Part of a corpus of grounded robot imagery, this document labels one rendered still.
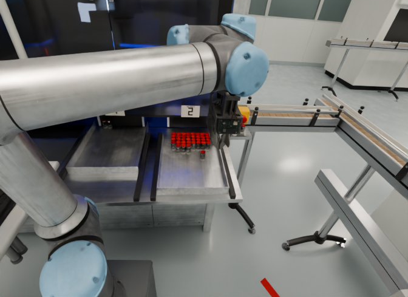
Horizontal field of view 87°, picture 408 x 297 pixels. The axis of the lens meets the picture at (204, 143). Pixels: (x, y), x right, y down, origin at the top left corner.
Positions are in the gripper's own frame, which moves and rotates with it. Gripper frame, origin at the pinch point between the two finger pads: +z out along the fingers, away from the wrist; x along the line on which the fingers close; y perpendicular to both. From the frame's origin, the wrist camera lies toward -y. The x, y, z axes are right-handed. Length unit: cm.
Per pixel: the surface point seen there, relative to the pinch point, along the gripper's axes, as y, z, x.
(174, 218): -35, 91, -15
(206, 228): -35, 104, 9
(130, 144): -27.7, 21.4, -34.2
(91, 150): -23, 21, -50
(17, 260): -11, 89, -100
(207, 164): -14.2, 21.4, -0.2
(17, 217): 4, 29, -67
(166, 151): -22.8, 21.4, -18.0
